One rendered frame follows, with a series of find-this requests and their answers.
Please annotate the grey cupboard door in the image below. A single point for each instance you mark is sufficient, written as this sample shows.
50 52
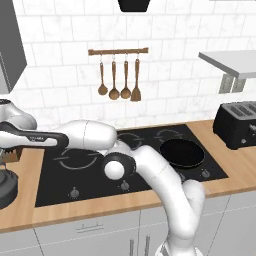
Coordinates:
93 248
213 220
16 245
156 240
240 226

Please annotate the grey drawer front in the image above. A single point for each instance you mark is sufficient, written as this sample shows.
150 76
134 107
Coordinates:
60 233

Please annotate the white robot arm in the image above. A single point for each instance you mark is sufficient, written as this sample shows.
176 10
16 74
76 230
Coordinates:
173 186

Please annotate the black toaster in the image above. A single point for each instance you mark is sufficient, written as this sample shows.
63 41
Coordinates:
233 128

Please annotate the black hob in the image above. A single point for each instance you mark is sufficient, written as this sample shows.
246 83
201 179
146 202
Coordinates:
90 186

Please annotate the brown wooden knife block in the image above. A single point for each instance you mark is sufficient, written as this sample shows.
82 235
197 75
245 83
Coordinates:
15 154

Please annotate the grey wall cupboard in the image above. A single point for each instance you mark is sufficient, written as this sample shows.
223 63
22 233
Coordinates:
10 43

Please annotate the black range hood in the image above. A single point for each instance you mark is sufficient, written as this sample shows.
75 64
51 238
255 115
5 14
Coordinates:
133 5

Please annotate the grey wall socket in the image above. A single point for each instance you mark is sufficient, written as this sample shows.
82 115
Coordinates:
239 85
226 83

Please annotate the grey hob knob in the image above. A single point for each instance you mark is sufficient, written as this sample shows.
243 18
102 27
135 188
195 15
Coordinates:
181 176
205 173
124 185
74 192

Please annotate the grey wall shelf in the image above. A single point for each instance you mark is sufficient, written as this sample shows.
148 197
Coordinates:
233 61

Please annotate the black frying pan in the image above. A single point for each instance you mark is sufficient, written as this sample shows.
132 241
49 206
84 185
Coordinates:
181 154

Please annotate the wooden ladle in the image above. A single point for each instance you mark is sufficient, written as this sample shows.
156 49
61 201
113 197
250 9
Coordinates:
102 89

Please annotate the wooden utensil rail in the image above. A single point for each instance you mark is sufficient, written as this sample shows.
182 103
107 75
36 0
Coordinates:
118 51

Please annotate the wooden spoon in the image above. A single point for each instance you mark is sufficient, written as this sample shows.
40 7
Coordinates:
114 94
125 92

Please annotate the wooden spatula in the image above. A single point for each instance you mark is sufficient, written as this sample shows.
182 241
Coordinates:
136 95

